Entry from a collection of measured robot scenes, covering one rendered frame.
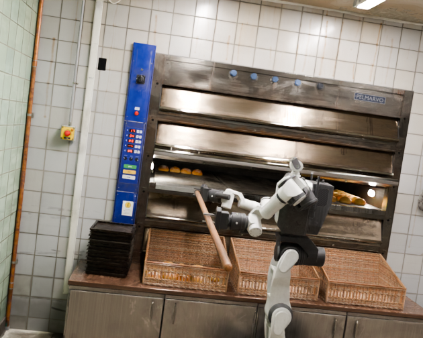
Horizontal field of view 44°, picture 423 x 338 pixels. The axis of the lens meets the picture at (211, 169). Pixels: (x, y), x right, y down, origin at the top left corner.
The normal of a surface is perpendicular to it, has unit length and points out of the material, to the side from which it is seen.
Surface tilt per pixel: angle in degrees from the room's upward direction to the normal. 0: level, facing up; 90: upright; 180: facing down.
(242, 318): 93
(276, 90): 90
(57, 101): 90
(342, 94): 92
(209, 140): 70
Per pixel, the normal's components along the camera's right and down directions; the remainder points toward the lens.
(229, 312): 0.11, 0.09
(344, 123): 0.15, -0.26
